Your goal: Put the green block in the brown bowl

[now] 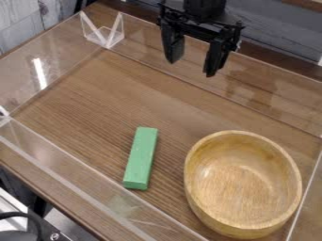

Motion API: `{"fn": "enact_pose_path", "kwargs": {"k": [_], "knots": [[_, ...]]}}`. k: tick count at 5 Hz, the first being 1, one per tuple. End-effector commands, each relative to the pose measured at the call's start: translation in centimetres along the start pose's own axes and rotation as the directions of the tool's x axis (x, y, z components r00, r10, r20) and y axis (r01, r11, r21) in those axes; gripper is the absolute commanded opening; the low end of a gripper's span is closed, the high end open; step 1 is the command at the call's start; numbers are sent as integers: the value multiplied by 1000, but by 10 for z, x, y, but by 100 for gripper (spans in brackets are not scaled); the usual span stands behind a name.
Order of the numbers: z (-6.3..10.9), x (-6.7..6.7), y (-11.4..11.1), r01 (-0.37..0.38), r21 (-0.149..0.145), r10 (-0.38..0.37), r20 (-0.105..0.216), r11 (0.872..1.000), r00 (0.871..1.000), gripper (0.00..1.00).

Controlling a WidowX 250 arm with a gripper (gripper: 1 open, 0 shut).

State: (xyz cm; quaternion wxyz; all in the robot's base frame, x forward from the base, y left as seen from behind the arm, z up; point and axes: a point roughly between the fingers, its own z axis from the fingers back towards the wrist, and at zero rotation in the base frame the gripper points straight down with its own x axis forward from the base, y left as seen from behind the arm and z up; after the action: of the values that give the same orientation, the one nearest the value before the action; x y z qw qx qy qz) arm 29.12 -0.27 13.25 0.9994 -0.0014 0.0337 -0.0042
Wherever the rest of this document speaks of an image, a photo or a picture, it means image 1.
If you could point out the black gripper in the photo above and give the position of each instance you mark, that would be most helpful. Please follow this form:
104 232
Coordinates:
203 20

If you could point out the green rectangular block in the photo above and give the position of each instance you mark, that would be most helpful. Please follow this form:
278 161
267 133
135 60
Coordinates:
141 159

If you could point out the brown wooden bowl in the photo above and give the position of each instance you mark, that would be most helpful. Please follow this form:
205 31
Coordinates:
242 184

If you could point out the clear acrylic corner bracket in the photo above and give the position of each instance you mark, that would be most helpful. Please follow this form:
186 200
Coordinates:
104 36

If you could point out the clear acrylic tray wall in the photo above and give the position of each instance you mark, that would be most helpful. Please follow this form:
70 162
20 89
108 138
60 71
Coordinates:
110 211

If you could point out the black clamp with cable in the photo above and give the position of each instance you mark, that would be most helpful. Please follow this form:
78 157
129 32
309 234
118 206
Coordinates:
22 226

